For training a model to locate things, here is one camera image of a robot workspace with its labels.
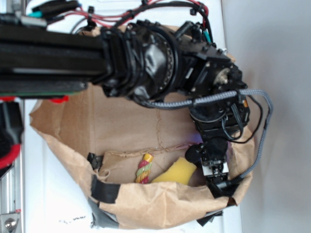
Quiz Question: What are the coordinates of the yellow sponge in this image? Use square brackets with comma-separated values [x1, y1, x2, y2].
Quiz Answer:
[152, 157, 196, 185]

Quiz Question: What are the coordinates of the multicoloured rope toy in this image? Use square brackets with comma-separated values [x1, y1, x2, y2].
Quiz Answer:
[135, 153, 154, 184]

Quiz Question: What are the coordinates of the grey braided cable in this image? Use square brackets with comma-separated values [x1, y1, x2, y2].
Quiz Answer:
[140, 89, 274, 189]

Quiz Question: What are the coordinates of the silver corner bracket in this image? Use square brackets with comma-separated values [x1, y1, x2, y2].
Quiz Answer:
[0, 213, 22, 233]

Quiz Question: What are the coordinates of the brown paper bag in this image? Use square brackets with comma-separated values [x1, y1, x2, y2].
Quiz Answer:
[30, 85, 252, 230]

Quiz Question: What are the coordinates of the aluminium frame rail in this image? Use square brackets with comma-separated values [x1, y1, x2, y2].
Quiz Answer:
[0, 156, 25, 233]

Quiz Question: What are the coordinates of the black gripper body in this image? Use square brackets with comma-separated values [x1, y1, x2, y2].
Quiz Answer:
[198, 131, 229, 184]

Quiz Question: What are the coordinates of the black microphone foam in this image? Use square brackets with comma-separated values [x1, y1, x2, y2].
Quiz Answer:
[185, 144, 202, 164]

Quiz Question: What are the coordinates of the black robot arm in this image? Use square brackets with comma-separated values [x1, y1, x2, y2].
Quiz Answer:
[0, 14, 250, 188]

